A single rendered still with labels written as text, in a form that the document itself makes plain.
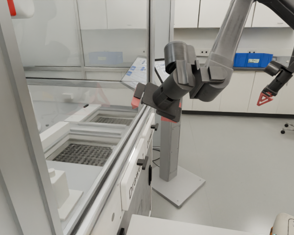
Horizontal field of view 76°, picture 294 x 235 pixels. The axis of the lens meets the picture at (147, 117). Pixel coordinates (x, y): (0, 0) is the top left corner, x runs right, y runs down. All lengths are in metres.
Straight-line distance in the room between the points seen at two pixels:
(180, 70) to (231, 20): 0.22
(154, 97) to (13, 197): 0.35
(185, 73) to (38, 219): 0.35
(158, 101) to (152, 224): 0.42
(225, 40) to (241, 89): 3.23
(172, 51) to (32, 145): 0.34
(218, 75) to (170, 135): 1.29
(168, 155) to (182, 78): 1.40
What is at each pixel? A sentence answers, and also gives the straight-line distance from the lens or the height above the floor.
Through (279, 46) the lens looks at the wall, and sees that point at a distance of 4.61.
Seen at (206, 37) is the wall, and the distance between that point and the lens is 4.17.
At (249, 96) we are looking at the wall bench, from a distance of 3.83.
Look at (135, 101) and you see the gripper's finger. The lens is 0.49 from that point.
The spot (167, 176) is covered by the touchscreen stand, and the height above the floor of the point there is 0.10.
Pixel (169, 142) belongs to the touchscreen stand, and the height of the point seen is 0.48.
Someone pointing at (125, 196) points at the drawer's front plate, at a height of 0.88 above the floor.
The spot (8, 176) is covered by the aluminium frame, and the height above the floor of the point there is 1.20.
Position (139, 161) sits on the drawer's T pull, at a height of 0.91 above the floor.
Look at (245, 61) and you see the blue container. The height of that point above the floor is 1.00.
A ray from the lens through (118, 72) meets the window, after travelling 0.54.
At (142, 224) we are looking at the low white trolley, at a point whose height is 0.76.
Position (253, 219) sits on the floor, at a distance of 1.90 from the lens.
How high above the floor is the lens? 1.31
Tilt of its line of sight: 22 degrees down
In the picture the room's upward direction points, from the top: straight up
